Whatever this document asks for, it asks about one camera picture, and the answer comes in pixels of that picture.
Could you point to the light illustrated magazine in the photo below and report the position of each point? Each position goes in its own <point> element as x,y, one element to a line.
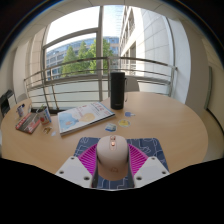
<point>85,118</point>

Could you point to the small white printed can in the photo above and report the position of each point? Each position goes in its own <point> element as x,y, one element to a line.
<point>21,110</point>

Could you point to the white chair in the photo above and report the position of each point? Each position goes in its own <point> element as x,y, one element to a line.
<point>22,97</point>
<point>132,85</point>

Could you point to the black printer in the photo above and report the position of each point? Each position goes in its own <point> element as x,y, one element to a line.
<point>6,103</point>

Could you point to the tall black mug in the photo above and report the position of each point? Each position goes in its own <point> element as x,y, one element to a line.
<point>117,90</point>

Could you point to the small blue sticker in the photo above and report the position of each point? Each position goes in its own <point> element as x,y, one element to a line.
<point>129,114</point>

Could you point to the metal window railing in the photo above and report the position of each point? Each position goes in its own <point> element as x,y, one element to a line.
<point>83,70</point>

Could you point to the blue square sticker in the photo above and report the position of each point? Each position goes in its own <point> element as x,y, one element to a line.
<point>110,127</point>

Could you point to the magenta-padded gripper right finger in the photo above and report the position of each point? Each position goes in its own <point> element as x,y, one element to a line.
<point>151,170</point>

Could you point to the blue patterned mouse pad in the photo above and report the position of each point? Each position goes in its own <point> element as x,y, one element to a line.
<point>148,144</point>

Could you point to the small pale sticker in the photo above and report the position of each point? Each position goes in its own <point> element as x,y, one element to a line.
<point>53,133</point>

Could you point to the red and black magazine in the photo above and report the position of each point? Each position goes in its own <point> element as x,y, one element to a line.
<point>28,123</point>

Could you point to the yellow round sticker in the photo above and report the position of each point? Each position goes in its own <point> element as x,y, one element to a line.
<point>124,123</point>

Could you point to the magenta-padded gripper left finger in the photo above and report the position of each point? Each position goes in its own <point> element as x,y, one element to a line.
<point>71,170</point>

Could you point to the pale pink computer mouse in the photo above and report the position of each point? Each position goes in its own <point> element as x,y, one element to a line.
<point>112,156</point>

